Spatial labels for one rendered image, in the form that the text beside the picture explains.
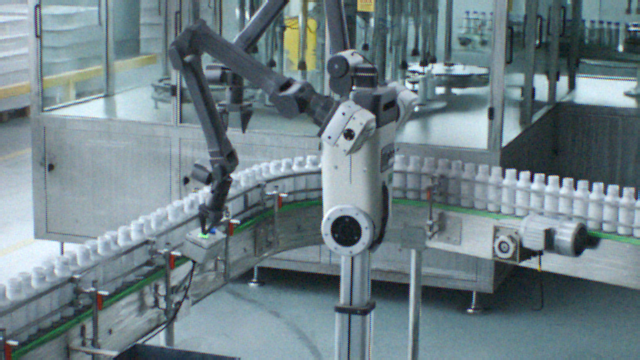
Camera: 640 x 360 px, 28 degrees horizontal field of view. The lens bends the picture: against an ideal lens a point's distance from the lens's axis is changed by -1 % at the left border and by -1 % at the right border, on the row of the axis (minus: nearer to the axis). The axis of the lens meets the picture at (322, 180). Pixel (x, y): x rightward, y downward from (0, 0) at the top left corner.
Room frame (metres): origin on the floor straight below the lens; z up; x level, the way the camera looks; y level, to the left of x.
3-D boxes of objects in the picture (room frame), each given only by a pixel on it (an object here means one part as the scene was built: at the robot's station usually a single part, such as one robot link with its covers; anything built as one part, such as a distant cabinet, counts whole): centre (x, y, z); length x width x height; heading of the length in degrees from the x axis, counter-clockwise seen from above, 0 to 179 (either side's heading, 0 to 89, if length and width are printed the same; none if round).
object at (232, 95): (4.14, 0.29, 1.51); 0.10 x 0.07 x 0.07; 71
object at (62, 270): (3.39, 0.71, 1.08); 0.06 x 0.06 x 0.17
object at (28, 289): (3.22, 0.78, 1.08); 0.06 x 0.06 x 0.17
